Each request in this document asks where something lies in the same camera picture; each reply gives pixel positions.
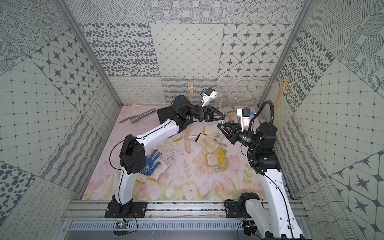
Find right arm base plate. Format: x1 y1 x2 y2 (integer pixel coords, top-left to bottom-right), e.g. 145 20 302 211
223 200 250 218

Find grey clip hanger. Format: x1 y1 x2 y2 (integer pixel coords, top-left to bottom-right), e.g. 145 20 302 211
219 92 239 123

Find grey metal cylinder tool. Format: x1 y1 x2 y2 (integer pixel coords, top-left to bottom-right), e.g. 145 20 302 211
119 109 156 124

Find small black module right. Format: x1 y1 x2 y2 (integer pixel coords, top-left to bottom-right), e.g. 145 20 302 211
243 220 258 236

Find beige dirty knit gloves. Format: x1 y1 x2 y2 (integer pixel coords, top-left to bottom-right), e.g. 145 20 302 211
193 134 228 174

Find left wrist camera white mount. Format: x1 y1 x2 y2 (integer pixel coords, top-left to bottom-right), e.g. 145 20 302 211
201 88 218 107

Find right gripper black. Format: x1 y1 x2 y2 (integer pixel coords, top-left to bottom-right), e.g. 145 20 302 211
222 122 261 151

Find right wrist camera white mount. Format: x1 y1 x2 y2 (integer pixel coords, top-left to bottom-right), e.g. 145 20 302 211
237 108 255 132

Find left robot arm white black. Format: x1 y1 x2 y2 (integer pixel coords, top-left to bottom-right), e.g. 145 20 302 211
111 95 226 212

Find blue dotted glove near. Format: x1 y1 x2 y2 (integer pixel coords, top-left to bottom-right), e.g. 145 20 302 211
136 150 168 184

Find black flat pad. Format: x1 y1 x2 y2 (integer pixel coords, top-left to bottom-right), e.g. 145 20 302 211
157 106 182 133

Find wooden drying rack frame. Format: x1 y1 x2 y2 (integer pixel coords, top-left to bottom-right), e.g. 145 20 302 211
183 78 289 154

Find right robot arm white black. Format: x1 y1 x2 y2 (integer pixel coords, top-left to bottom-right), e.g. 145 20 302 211
218 101 305 240

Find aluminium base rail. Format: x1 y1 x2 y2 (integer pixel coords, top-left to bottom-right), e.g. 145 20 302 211
61 200 310 221

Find small circuit board left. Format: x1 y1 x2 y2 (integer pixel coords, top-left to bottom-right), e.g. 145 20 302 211
113 222 129 237

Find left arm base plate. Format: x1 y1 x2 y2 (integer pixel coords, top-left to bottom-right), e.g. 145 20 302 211
104 200 148 219

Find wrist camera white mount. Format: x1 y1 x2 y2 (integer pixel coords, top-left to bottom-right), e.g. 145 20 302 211
201 88 218 107
237 108 255 132

